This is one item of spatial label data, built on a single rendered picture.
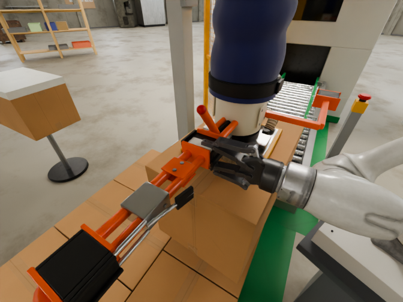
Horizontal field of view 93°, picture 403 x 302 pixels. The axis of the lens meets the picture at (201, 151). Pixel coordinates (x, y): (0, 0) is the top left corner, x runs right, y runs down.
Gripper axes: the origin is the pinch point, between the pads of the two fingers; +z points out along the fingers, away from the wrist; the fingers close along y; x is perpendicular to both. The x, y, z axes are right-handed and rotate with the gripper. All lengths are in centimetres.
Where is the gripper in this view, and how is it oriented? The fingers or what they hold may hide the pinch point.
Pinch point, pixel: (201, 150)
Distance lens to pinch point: 50.8
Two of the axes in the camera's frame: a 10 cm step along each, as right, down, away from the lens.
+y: 0.0, 7.9, 6.2
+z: -8.7, -3.1, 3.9
